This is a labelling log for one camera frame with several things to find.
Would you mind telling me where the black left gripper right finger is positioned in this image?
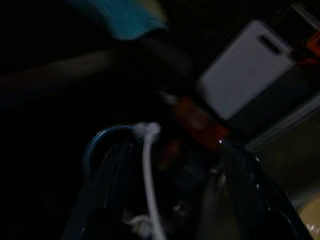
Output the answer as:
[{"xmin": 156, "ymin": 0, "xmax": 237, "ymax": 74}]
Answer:
[{"xmin": 219, "ymin": 142, "xmax": 315, "ymax": 240}]

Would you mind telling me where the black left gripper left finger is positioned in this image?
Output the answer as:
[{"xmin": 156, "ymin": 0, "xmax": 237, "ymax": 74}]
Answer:
[{"xmin": 62, "ymin": 126, "xmax": 146, "ymax": 240}]

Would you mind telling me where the steel sink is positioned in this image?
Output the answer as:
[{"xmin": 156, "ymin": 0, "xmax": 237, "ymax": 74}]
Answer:
[{"xmin": 199, "ymin": 99, "xmax": 320, "ymax": 240}]

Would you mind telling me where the yellow plate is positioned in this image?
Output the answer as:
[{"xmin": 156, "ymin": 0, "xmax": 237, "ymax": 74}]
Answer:
[{"xmin": 296, "ymin": 203, "xmax": 320, "ymax": 240}]

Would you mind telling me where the red packet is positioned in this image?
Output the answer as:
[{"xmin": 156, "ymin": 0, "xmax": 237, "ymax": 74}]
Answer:
[{"xmin": 172, "ymin": 94, "xmax": 232, "ymax": 152}]

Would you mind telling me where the white cutting board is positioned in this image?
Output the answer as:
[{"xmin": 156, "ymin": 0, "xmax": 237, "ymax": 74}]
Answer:
[{"xmin": 196, "ymin": 19, "xmax": 294, "ymax": 121}]

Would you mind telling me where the white hose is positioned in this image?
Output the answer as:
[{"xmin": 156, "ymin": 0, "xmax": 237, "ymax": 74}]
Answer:
[{"xmin": 122, "ymin": 121, "xmax": 169, "ymax": 240}]

